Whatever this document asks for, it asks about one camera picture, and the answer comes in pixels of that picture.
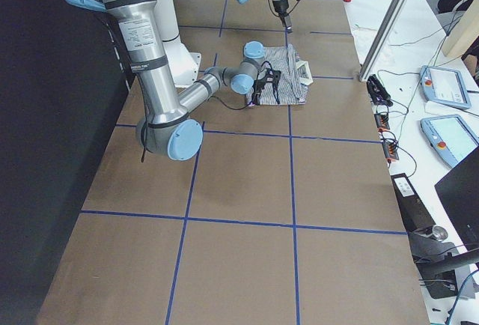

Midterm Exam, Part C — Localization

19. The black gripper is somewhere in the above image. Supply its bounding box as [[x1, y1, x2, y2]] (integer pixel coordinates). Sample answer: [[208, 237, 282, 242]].
[[251, 70, 281, 105], [272, 0, 301, 34]]

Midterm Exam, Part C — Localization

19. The blue white striped polo shirt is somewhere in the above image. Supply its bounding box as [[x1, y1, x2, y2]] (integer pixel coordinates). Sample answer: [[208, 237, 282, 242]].
[[246, 43, 314, 106]]

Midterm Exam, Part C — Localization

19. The black gripper tool on desk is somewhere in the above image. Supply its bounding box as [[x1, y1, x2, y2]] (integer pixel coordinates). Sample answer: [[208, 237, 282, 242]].
[[366, 74, 393, 106]]

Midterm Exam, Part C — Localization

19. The orange black electronics strip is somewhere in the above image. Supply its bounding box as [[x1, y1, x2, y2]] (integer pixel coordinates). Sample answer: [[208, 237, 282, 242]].
[[373, 112, 399, 164]]

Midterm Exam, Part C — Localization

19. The upper teach pendant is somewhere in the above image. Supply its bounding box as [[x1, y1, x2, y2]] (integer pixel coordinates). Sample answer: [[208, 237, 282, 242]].
[[420, 65, 472, 110]]

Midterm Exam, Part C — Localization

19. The teach pendant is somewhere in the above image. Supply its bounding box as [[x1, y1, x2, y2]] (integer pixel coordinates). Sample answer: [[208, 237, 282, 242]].
[[420, 114, 478, 168], [420, 65, 472, 110]]

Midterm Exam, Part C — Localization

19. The wooden board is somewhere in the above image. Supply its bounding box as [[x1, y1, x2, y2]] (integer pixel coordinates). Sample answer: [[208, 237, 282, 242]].
[[442, 0, 478, 58]]

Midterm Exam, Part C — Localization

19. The lower teach pendant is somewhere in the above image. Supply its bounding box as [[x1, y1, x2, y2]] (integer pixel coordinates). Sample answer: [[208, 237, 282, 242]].
[[420, 114, 478, 168]]

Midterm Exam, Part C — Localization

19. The black box with label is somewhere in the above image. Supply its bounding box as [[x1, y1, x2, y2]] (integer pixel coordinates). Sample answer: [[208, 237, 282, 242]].
[[391, 173, 436, 232]]

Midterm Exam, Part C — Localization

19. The black monitor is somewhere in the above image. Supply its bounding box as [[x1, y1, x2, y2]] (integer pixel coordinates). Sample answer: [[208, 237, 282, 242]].
[[435, 148, 479, 249]]

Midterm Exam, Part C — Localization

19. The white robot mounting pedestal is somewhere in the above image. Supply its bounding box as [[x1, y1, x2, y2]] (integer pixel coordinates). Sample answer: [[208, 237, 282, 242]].
[[154, 0, 202, 88]]

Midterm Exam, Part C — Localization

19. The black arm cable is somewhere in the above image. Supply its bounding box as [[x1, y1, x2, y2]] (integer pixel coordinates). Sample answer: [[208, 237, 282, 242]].
[[140, 61, 281, 163]]

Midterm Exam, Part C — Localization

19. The aluminium frame post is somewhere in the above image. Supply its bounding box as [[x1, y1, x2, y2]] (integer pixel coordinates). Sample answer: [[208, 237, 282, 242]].
[[359, 0, 407, 82]]

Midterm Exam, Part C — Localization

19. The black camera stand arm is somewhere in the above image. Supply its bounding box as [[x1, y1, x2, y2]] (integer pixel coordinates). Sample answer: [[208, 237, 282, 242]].
[[408, 233, 478, 300]]

